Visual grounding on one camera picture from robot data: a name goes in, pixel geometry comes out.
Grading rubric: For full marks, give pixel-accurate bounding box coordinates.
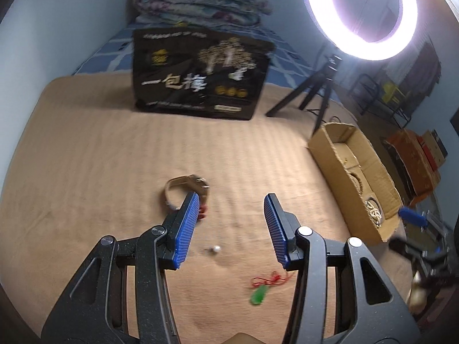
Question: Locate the white pearl necklace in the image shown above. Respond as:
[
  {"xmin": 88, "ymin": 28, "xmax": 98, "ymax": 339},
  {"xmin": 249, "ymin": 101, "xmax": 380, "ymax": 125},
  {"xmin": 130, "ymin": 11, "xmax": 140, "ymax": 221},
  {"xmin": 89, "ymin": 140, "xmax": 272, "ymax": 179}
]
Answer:
[{"xmin": 365, "ymin": 198, "xmax": 385, "ymax": 227}]

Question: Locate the dark wooden bead bracelet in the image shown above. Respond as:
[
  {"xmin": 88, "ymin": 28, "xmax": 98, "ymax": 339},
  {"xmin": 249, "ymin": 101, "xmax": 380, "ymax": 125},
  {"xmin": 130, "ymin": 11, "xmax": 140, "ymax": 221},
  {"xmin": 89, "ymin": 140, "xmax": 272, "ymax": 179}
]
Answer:
[{"xmin": 348, "ymin": 171, "xmax": 365, "ymax": 197}]

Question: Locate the red cord green pendant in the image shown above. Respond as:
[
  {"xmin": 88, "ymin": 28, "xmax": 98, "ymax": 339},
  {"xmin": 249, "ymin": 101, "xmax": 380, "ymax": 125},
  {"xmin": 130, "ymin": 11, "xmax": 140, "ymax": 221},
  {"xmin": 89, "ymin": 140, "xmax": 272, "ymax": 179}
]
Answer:
[{"xmin": 250, "ymin": 271, "xmax": 295, "ymax": 306}]

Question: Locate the gloved right hand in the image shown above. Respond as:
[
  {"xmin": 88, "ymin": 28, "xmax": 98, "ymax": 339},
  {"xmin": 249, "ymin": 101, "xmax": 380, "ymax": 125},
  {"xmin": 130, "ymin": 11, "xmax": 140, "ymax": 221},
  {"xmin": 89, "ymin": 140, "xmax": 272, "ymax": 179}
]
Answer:
[{"xmin": 406, "ymin": 272, "xmax": 429, "ymax": 314}]

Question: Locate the orange wooden stool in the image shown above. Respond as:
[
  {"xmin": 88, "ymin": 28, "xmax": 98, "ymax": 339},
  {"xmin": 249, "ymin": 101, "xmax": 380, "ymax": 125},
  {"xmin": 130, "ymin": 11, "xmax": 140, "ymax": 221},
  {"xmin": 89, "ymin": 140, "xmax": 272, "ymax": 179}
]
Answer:
[{"xmin": 382, "ymin": 129, "xmax": 441, "ymax": 208}]

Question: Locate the brown cardboard box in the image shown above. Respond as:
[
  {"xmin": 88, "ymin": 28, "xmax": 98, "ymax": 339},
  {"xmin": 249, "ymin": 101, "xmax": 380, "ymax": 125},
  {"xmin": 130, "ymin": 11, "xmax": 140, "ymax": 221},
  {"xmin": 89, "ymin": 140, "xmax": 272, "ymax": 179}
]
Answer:
[{"xmin": 308, "ymin": 123, "xmax": 402, "ymax": 245}]

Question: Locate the gold watch red band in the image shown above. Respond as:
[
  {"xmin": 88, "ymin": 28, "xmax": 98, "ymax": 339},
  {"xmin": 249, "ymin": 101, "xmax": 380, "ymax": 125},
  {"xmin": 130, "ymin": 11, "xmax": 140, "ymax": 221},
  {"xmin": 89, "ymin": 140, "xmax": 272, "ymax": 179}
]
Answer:
[{"xmin": 164, "ymin": 174, "xmax": 210, "ymax": 220}]

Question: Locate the black tripod stand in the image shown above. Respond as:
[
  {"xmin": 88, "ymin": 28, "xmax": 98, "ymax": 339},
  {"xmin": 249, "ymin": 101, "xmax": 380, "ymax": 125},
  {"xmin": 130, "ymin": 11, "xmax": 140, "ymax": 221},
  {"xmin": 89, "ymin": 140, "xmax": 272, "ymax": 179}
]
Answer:
[{"xmin": 265, "ymin": 54, "xmax": 342, "ymax": 135}]

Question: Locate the black plum snack bag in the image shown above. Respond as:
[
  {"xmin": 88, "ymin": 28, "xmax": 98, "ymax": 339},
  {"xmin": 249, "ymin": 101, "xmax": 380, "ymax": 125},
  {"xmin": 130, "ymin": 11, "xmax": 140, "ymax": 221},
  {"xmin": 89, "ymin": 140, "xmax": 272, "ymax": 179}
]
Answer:
[{"xmin": 132, "ymin": 27, "xmax": 275, "ymax": 120}]

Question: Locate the folded floral quilt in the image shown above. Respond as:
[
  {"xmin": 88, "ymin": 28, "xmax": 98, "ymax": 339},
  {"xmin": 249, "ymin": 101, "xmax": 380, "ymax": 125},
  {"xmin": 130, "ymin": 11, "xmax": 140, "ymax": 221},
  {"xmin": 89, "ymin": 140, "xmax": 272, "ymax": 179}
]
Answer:
[{"xmin": 132, "ymin": 0, "xmax": 272, "ymax": 28}]

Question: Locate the white ring light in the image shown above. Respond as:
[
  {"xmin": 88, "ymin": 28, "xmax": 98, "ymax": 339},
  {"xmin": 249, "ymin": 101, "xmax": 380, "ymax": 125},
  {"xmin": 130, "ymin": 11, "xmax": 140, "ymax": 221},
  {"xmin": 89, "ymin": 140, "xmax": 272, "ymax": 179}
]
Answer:
[{"xmin": 304, "ymin": 0, "xmax": 418, "ymax": 60}]

